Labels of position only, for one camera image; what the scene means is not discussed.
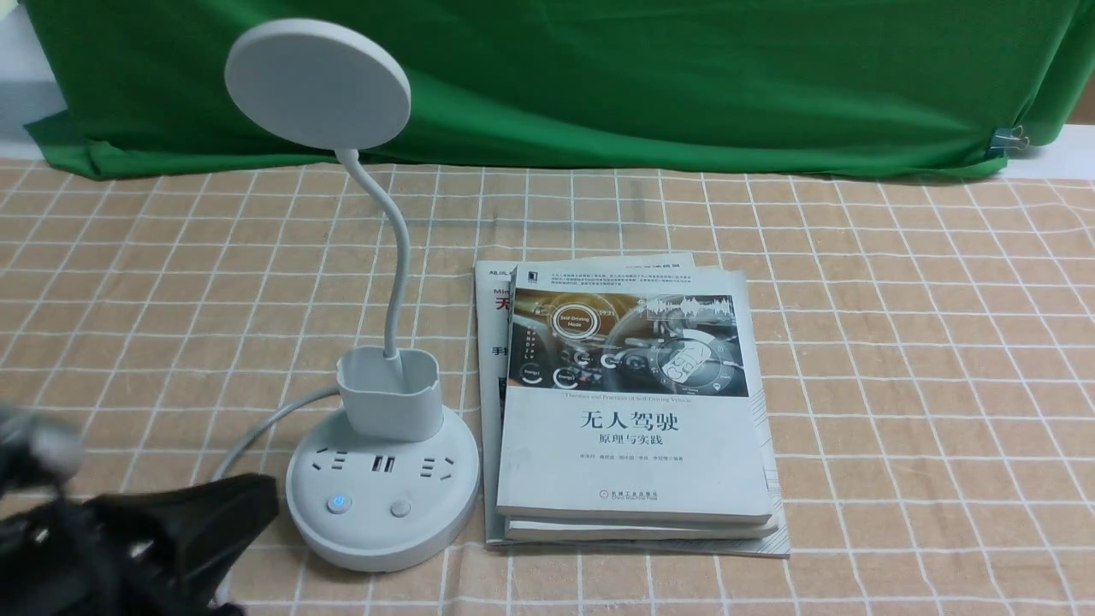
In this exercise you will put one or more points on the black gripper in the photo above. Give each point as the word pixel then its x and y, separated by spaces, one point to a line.
pixel 135 554

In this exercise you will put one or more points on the white desk lamp with sockets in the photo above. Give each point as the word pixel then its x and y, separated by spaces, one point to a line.
pixel 391 478

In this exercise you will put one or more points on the middle book in stack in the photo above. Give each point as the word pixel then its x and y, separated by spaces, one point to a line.
pixel 542 530

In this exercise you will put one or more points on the bottom book with red text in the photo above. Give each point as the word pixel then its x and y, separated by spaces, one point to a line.
pixel 492 284

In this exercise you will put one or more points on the green backdrop cloth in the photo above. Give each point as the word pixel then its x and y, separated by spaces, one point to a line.
pixel 868 89

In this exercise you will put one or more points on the top self-driving book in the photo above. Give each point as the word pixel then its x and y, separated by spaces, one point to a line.
pixel 632 394

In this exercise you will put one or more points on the orange checkered tablecloth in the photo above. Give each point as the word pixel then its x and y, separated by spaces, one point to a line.
pixel 926 353

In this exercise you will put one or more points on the metal binder clip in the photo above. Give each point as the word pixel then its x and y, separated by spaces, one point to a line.
pixel 1006 140

